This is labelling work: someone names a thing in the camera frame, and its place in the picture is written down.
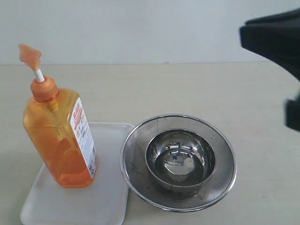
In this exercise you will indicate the orange pump soap bottle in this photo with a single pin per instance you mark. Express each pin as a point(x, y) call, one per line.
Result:
point(55, 121)

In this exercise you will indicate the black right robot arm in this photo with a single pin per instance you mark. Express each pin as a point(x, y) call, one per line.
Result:
point(275, 37)

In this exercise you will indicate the small stainless steel bowl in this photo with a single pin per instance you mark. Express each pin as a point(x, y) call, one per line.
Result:
point(180, 159)

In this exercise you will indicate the steel mesh strainer basket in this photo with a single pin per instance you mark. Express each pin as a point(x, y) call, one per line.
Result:
point(136, 175)

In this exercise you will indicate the white rectangular plastic tray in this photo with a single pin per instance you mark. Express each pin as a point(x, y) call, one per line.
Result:
point(103, 202)

